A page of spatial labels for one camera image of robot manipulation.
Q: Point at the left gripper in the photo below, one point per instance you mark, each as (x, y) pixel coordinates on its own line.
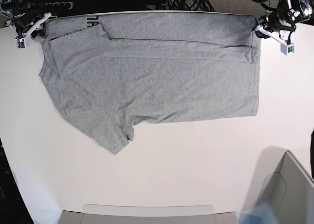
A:
(277, 21)

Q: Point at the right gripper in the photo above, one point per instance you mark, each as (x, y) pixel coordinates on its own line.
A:
(24, 20)

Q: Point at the grey T-shirt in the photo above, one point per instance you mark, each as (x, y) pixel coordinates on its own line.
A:
(106, 74)

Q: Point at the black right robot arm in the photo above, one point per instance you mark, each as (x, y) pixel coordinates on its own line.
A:
(6, 7)

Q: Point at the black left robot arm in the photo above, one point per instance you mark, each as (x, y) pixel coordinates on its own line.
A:
(303, 8)

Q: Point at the black power strip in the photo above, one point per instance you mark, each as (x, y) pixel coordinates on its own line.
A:
(55, 6)

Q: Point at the grey plastic bin right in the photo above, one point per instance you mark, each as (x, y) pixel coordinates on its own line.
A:
(289, 192)

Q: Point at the grey plastic bin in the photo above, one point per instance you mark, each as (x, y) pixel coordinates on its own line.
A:
(289, 192)
(106, 214)

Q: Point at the blue translucent plastic sheet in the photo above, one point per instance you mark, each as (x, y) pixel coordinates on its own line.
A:
(260, 214)

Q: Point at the grey plastic bin bottom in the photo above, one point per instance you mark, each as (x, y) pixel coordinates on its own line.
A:
(106, 214)

